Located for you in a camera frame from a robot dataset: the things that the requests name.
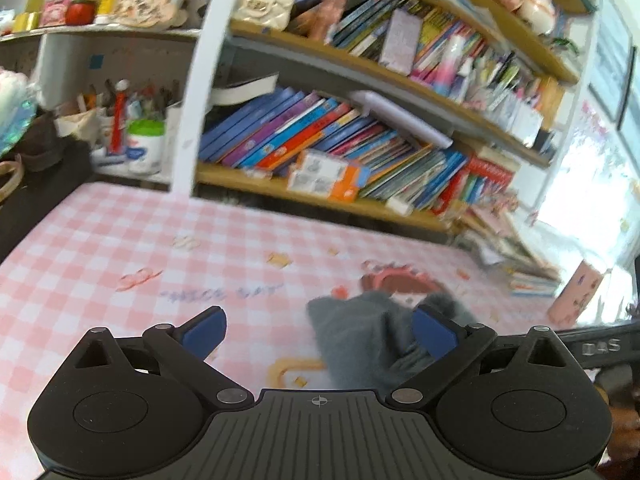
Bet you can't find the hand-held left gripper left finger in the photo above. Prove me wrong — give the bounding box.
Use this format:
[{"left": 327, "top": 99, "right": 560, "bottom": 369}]
[{"left": 70, "top": 305, "right": 254, "bottom": 411}]

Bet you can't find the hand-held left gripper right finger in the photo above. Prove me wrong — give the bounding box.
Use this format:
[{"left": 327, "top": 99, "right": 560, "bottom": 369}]
[{"left": 386, "top": 307, "right": 568, "bottom": 407}]

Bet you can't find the grey sweater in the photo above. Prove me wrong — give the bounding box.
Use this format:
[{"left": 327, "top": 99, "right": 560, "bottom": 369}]
[{"left": 306, "top": 291, "right": 477, "bottom": 392}]

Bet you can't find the pink printed pouch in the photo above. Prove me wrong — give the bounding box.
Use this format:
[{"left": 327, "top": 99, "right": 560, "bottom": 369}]
[{"left": 549, "top": 259, "right": 602, "bottom": 326}]

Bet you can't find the pile of booklets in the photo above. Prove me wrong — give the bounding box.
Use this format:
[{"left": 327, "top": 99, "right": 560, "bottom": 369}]
[{"left": 457, "top": 205, "right": 563, "bottom": 298}]

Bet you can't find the pink checked printed mat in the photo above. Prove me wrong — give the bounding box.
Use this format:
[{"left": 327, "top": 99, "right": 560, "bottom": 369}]
[{"left": 0, "top": 180, "right": 601, "bottom": 480}]

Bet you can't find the red thick book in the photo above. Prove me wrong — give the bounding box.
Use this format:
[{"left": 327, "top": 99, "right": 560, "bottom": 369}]
[{"left": 467, "top": 156, "right": 516, "bottom": 196}]

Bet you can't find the white jar green lid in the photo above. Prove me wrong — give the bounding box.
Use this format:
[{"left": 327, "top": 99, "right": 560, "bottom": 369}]
[{"left": 126, "top": 119, "right": 167, "bottom": 175}]

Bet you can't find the black piano keyboard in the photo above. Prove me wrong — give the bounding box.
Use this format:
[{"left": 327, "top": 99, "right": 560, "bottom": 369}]
[{"left": 0, "top": 139, "right": 97, "bottom": 263}]

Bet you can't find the white flat device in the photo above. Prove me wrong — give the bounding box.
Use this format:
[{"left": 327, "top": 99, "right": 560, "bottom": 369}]
[{"left": 350, "top": 90, "right": 455, "bottom": 150}]

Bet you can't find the white wooden bookshelf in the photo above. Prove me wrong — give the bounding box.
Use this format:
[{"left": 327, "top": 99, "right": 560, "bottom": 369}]
[{"left": 0, "top": 0, "right": 601, "bottom": 236}]

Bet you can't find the row of colourful books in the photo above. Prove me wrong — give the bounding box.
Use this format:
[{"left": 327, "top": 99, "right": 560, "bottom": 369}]
[{"left": 197, "top": 87, "right": 518, "bottom": 213}]

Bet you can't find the bunch of pens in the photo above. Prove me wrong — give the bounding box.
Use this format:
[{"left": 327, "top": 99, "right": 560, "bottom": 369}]
[{"left": 75, "top": 79, "right": 181, "bottom": 155}]

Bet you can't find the dark brown cloth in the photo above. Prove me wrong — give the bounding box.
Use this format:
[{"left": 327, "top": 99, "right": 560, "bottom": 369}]
[{"left": 20, "top": 112, "right": 66, "bottom": 172}]

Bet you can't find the iridescent plastic bag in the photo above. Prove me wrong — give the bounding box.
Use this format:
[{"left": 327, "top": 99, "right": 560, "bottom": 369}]
[{"left": 0, "top": 99, "right": 38, "bottom": 158}]

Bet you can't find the framed picture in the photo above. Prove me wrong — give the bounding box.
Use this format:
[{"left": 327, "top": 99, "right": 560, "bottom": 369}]
[{"left": 587, "top": 2, "right": 638, "bottom": 131}]

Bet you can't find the row of mixed paperbacks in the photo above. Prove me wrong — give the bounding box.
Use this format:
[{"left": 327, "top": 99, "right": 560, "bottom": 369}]
[{"left": 327, "top": 0, "right": 558, "bottom": 156}]

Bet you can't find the white quilted purse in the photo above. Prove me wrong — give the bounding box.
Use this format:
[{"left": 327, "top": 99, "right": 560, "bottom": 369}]
[{"left": 236, "top": 0, "right": 297, "bottom": 32}]

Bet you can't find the red round doll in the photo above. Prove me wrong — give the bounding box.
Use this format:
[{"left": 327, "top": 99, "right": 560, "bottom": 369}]
[{"left": 65, "top": 0, "right": 98, "bottom": 26}]

